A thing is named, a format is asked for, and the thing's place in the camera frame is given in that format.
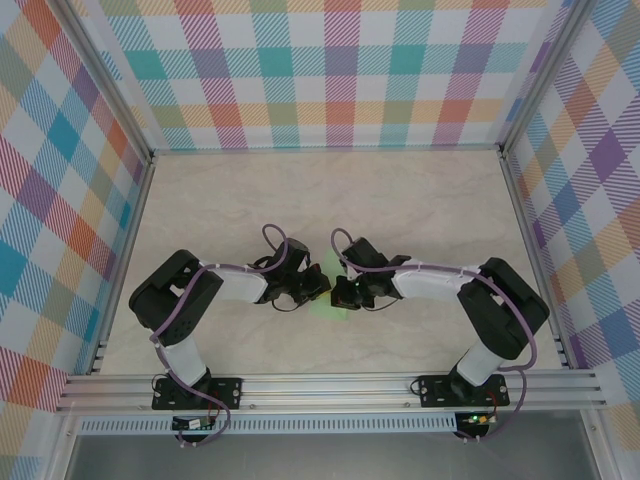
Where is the aluminium frame post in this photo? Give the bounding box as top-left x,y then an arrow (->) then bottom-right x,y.
58,0 -> 156,164
497,0 -> 596,156

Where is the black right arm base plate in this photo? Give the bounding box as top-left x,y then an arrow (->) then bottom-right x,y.
417,374 -> 510,409

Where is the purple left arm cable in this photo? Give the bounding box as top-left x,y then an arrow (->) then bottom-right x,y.
148,223 -> 292,449

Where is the aluminium mounting rail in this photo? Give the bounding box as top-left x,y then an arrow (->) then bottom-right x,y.
54,372 -> 609,414

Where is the slotted grey cable duct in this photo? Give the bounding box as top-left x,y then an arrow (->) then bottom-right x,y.
77,412 -> 459,435

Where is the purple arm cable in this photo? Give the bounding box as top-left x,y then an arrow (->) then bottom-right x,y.
148,223 -> 292,449
330,228 -> 539,444

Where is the black left controller board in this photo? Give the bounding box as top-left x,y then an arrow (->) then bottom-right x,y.
171,415 -> 217,432

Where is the light green paper sheet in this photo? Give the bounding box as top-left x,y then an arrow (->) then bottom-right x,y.
307,247 -> 352,322

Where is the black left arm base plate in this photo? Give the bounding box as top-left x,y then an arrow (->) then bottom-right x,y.
151,377 -> 244,411

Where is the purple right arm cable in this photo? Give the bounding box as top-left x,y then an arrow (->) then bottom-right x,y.
330,228 -> 539,444

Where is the aluminium side floor rail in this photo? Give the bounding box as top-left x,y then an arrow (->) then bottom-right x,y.
87,154 -> 157,376
499,147 -> 574,371

